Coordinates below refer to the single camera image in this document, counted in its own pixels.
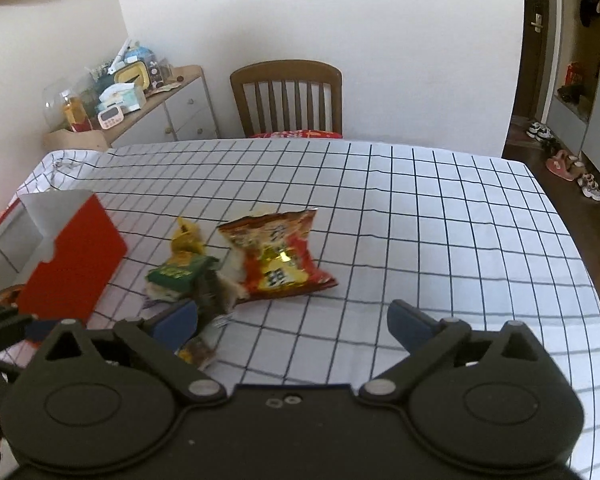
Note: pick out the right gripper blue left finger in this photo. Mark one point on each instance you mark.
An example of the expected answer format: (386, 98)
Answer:
(155, 342)

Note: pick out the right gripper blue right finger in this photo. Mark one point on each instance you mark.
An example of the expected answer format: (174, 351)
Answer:
(430, 345)

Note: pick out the white orange snack packet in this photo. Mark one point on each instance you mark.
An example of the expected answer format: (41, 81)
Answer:
(196, 352)

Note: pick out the green biscuit packet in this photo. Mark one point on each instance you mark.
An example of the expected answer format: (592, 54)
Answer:
(180, 271)

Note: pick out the dark green small packet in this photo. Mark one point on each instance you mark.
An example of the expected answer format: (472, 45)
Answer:
(215, 296)

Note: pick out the yellow snack packet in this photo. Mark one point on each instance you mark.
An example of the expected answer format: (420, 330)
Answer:
(186, 241)

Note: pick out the red orange chip bag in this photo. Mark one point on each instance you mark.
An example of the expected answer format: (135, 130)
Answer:
(274, 255)

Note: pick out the pale green-flecked snack bag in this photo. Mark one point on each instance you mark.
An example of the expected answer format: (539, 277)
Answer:
(230, 270)

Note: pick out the red and white cardboard box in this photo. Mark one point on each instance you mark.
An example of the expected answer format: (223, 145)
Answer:
(62, 248)

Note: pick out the white black grid tablecloth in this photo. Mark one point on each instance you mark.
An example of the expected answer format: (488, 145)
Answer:
(453, 235)

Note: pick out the orange drink bottle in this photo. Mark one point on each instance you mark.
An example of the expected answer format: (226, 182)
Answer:
(75, 112)

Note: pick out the pink slippers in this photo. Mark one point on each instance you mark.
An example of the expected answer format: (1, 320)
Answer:
(565, 165)

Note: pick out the pink digital timer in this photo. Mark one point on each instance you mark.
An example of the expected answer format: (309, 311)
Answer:
(110, 117)

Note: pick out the clear glass jar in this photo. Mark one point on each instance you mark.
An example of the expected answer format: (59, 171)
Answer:
(83, 87)

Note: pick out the wooden side cabinet with drawers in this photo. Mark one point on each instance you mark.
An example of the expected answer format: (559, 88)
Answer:
(182, 114)

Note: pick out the white sneakers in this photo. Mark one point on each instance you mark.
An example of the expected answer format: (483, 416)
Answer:
(539, 132)

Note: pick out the red chair cushion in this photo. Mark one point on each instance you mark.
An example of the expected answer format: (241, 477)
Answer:
(297, 134)

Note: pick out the tissue box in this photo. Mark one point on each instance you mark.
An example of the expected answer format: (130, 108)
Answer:
(127, 95)

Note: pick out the dark wooden door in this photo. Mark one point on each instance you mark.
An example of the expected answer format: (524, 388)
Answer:
(540, 43)

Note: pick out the wooden chair behind table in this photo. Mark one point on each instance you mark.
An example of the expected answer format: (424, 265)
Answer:
(288, 95)

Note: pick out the grey wall cabinet unit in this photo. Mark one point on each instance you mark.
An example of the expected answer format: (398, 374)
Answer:
(575, 110)

